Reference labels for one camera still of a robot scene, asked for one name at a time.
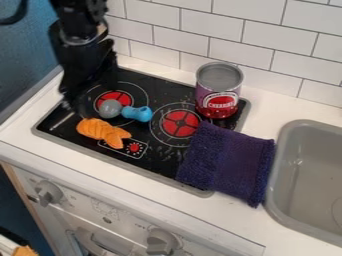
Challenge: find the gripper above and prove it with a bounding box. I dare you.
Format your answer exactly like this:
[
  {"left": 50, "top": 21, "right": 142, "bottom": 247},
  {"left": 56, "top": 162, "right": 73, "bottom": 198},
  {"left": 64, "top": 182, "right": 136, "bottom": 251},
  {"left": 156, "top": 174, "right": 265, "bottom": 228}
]
[{"left": 46, "top": 20, "right": 121, "bottom": 118}]

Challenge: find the blue and grey toy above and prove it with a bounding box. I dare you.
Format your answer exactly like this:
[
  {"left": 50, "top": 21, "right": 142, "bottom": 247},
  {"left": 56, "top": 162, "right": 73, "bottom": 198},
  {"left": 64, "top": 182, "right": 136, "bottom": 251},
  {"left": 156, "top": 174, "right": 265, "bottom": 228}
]
[{"left": 97, "top": 98, "right": 155, "bottom": 124}]

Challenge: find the toy stove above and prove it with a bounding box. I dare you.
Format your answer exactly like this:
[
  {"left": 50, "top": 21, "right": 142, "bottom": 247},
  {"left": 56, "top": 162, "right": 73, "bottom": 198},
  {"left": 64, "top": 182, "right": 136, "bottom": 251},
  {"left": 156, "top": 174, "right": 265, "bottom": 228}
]
[{"left": 30, "top": 66, "right": 253, "bottom": 199}]

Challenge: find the purple and red can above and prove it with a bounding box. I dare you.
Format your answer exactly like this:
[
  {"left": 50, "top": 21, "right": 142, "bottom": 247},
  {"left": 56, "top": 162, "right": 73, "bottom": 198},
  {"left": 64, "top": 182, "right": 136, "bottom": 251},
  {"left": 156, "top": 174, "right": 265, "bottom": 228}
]
[{"left": 193, "top": 61, "right": 246, "bottom": 120}]

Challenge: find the purple cloth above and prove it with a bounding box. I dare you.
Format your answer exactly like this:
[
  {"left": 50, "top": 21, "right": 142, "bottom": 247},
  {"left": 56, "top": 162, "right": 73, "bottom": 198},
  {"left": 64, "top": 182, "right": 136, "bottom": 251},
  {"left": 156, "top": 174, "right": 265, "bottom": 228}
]
[{"left": 173, "top": 120, "right": 277, "bottom": 209}]

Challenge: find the toy sink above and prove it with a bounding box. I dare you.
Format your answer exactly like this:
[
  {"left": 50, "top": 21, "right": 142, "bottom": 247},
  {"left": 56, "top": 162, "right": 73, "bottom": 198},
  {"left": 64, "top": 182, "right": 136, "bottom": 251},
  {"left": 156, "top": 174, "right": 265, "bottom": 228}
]
[{"left": 263, "top": 118, "right": 342, "bottom": 248}]

